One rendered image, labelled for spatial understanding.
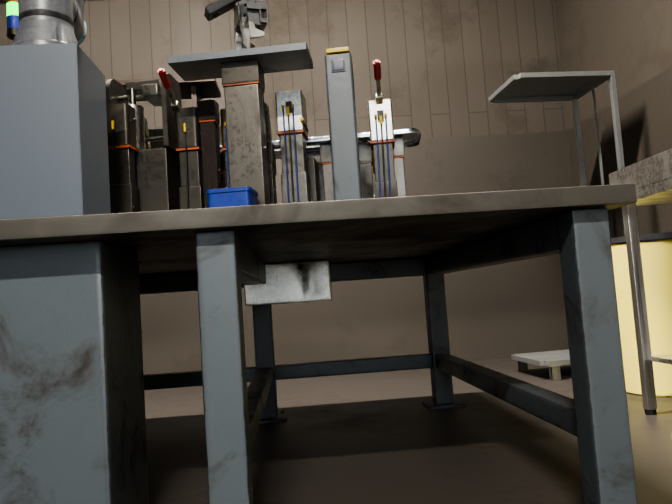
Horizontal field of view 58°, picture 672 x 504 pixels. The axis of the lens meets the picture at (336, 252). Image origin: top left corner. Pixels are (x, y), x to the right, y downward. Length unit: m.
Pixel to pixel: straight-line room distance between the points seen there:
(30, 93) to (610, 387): 1.36
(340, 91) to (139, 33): 3.27
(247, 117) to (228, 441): 0.83
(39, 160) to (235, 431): 0.71
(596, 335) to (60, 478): 1.11
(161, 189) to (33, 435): 0.75
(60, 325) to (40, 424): 0.20
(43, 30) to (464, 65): 3.58
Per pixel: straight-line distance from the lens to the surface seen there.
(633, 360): 2.97
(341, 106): 1.62
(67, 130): 1.45
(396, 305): 4.30
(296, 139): 1.78
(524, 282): 4.54
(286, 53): 1.66
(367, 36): 4.68
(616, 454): 1.41
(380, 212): 1.20
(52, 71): 1.50
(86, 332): 1.33
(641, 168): 2.40
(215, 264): 1.23
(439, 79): 4.65
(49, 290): 1.36
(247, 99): 1.66
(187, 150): 1.81
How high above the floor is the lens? 0.51
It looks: 4 degrees up
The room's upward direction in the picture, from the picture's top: 4 degrees counter-clockwise
